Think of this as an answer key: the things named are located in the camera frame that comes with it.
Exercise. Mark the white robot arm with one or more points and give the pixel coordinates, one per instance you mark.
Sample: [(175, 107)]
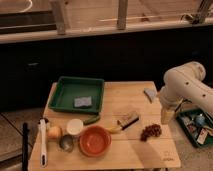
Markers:
[(185, 82)]

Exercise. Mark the yellow banana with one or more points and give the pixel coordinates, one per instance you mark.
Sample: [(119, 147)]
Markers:
[(114, 130)]

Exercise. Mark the white round cup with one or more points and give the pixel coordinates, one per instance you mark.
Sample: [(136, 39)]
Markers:
[(74, 127)]

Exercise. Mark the green plastic tray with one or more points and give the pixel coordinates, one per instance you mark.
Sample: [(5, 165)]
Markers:
[(69, 89)]

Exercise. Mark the wooden scrub brush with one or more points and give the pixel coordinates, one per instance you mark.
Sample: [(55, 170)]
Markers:
[(127, 120)]

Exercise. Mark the black pole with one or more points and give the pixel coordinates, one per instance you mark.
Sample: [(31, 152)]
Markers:
[(25, 147)]

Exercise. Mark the yellow onion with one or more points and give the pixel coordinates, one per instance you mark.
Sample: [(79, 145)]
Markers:
[(54, 132)]

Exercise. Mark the bunch of dark grapes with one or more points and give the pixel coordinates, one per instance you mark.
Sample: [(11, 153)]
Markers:
[(153, 130)]

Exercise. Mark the red bowl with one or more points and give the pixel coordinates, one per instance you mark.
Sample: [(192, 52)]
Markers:
[(94, 141)]

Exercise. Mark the green cucumber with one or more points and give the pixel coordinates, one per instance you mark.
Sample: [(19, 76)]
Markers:
[(91, 120)]

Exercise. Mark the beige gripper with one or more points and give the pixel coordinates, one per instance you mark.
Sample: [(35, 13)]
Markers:
[(166, 115)]

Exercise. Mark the small metal cup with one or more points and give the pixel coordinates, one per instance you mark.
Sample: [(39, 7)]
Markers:
[(66, 143)]

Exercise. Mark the blue-grey sponge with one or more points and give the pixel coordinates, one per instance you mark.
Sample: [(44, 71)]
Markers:
[(82, 102)]

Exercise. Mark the green bin with items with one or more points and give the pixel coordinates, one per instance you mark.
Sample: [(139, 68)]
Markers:
[(194, 123)]

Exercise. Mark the grey cloth piece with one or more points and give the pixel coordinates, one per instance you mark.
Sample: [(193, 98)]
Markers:
[(150, 93)]

